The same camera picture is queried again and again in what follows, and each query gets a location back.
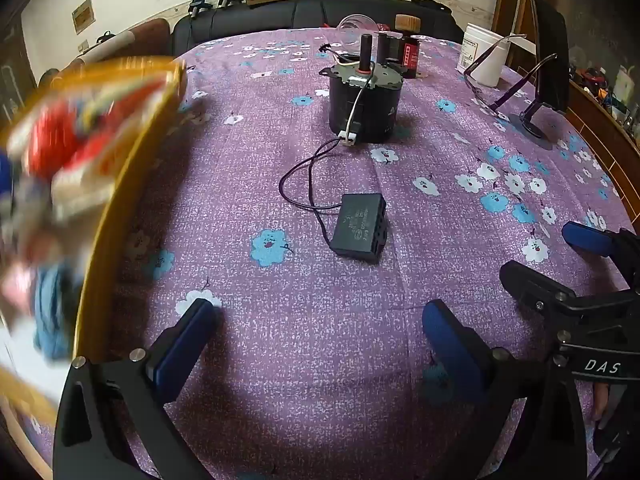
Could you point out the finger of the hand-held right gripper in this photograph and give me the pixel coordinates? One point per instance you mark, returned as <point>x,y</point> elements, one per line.
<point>585,239</point>
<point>530,280</point>

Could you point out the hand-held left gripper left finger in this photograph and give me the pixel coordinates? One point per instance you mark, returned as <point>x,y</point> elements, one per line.
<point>185,345</point>

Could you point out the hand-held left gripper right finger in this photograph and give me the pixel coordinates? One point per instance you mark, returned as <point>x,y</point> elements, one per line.
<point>450,345</point>

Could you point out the yellow cardboard box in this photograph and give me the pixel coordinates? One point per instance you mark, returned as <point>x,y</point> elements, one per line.
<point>125,200</point>

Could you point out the red plastic bag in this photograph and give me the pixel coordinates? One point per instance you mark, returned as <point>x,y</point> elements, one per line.
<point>50,135</point>

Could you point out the person's right hand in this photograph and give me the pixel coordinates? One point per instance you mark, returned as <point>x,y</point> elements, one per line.
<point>600,402</point>

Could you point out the cluttered wooden sideboard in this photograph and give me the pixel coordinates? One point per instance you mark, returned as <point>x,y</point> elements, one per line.
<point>600,95</point>

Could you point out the black capacitor box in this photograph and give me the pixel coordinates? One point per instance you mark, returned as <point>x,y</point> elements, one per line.
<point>357,230</point>

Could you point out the purple eyeglasses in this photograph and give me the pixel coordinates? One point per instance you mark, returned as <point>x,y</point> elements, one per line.
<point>501,101</point>

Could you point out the black mirror on stand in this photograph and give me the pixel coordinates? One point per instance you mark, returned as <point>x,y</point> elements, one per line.
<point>550,60</point>

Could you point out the purple floral tablecloth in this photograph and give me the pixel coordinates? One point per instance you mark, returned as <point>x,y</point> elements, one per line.
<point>250,160</point>

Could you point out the white plastic jar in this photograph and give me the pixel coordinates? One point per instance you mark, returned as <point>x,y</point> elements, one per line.
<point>482,55</point>

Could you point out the black cylindrical motor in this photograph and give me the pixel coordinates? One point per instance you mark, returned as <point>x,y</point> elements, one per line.
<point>370,110</point>

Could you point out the dark bottle with wooden cap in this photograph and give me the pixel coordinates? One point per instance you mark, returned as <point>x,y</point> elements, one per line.
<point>410,55</point>

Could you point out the black cloth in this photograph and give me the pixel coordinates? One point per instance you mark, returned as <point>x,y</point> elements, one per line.
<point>430,4</point>

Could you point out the brown armchair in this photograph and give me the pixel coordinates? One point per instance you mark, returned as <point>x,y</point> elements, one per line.
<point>150,35</point>

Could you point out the clear glass bowl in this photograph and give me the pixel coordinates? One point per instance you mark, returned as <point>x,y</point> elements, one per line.
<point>350,25</point>

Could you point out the small black bag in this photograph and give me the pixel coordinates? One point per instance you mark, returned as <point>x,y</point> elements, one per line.
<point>106,36</point>

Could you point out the dark wooden cabinet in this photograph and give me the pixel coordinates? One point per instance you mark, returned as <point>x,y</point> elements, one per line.
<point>15,75</point>

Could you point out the black sofa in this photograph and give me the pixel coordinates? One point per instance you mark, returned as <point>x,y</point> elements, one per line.
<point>260,20</point>

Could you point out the yellow wall plaque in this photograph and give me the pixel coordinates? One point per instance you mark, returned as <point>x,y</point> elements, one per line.
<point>83,16</point>

